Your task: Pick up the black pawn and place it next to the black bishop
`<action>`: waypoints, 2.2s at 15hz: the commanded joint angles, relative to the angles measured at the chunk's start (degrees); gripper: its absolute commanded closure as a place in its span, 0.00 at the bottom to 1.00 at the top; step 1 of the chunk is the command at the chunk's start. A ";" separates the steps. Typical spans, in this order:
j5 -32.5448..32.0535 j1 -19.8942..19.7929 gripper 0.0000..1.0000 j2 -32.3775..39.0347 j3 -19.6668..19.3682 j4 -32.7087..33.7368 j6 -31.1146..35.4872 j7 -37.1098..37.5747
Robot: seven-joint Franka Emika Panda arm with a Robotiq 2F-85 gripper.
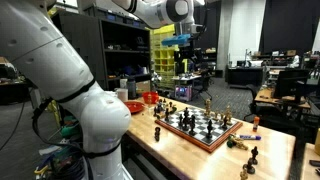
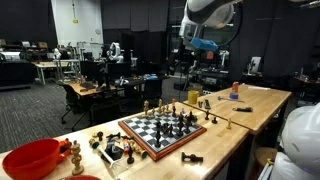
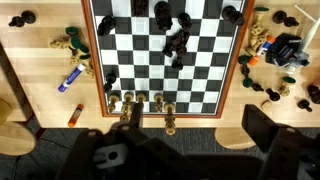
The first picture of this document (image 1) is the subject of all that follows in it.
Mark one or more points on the white purple marker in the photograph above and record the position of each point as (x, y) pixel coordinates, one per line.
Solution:
(250, 137)

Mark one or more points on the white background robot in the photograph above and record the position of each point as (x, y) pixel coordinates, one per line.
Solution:
(295, 61)

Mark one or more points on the small tan chess pawn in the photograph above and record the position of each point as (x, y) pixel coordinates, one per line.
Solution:
(221, 116)
(216, 116)

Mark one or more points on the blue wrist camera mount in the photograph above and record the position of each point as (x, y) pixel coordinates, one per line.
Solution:
(175, 40)

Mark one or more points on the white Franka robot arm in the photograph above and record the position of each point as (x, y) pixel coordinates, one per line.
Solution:
(50, 60)

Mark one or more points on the red bowl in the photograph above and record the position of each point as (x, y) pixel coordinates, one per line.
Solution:
(150, 97)

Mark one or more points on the tan chess piece green base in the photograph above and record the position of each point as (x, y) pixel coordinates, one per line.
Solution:
(237, 141)
(158, 116)

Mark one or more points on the black office chair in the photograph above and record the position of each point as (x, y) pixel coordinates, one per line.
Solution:
(256, 103)

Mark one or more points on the green object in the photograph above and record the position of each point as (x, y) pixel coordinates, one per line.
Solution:
(68, 130)

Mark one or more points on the flat black object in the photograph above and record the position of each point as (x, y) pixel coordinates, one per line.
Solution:
(314, 163)

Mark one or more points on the black monitor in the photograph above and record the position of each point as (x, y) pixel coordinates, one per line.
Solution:
(290, 83)

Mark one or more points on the tall tan chess piece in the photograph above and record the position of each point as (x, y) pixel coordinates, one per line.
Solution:
(149, 99)
(208, 107)

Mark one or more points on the orange glue stick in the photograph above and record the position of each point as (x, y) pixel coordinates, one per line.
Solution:
(256, 123)

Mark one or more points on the yellow bin rack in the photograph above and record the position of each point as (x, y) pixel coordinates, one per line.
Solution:
(163, 60)

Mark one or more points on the dark cluttered workbench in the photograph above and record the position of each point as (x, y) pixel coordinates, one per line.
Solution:
(10, 83)

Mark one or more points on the chessboard with orange frame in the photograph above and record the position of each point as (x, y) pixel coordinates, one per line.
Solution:
(216, 136)

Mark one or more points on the black chess bishop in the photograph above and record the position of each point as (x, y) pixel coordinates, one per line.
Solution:
(166, 115)

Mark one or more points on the black shelving unit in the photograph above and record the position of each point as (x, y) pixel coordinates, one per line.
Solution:
(83, 36)

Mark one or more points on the small black chess piece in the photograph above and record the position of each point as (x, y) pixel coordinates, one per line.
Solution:
(170, 104)

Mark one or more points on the dark bottle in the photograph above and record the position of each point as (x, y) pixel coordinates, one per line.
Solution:
(131, 88)

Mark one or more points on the tan box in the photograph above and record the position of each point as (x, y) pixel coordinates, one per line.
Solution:
(317, 141)

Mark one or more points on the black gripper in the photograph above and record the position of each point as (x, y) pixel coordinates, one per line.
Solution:
(186, 54)

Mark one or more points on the white cup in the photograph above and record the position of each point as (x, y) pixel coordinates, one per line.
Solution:
(122, 94)

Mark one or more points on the squat black chess piece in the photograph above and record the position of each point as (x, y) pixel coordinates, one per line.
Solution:
(249, 167)

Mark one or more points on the wooden desk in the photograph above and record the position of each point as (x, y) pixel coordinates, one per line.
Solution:
(266, 96)

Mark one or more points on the white container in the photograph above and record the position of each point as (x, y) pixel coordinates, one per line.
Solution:
(123, 82)

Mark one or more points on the computer case purple lights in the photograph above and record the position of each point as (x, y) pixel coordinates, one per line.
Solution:
(182, 90)

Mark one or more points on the black cabinet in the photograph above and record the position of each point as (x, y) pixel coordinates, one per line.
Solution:
(245, 75)

